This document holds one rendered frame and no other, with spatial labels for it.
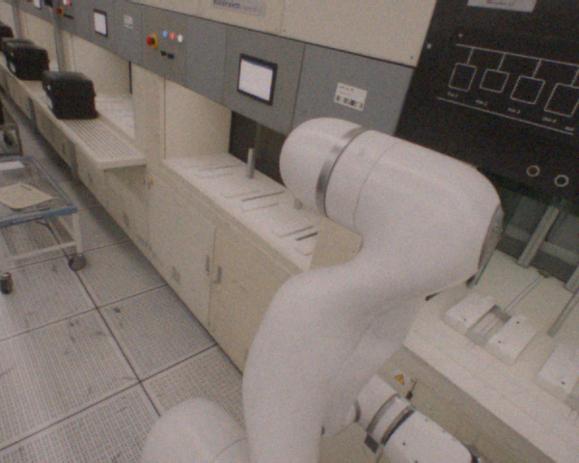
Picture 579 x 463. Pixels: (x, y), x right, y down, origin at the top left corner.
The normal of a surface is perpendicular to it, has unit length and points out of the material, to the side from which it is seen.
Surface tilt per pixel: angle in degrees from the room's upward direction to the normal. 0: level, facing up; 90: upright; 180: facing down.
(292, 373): 71
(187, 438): 15
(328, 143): 44
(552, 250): 90
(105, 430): 0
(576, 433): 0
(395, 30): 90
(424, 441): 1
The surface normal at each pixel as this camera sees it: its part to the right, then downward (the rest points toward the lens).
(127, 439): 0.15, -0.86
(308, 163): -0.61, 0.00
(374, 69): -0.74, 0.22
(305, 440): 0.61, 0.15
